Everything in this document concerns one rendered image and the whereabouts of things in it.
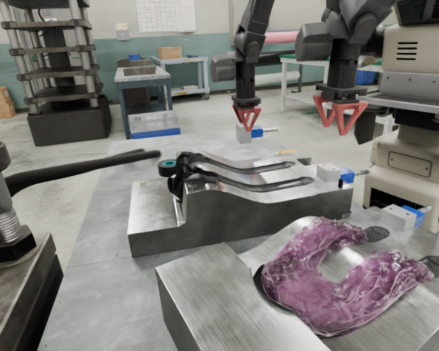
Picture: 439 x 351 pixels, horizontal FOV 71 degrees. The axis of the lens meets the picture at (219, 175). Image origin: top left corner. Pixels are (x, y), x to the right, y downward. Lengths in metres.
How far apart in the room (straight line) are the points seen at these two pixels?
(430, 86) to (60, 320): 0.97
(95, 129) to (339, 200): 4.10
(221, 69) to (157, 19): 6.25
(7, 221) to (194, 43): 6.65
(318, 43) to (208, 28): 6.65
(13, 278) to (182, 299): 0.44
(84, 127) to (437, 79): 4.16
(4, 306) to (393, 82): 1.05
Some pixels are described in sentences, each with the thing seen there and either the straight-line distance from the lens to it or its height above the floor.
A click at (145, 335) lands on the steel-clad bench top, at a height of 0.80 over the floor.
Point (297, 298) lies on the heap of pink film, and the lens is 0.45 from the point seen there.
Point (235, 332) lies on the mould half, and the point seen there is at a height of 0.91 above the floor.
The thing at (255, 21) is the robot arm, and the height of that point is 1.24.
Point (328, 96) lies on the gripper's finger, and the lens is 0.71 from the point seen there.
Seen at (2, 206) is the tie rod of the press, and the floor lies 0.91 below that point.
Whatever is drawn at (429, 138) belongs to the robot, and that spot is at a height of 0.92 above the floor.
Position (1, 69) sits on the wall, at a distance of 7.47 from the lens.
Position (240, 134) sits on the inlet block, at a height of 0.94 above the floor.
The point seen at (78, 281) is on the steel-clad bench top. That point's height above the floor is 0.80.
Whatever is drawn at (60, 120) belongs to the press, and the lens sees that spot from 4.63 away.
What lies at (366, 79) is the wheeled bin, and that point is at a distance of 8.35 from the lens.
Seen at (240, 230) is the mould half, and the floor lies 0.83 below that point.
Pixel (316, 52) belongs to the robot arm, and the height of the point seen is 1.18.
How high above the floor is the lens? 1.21
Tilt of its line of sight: 24 degrees down
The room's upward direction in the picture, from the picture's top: 3 degrees counter-clockwise
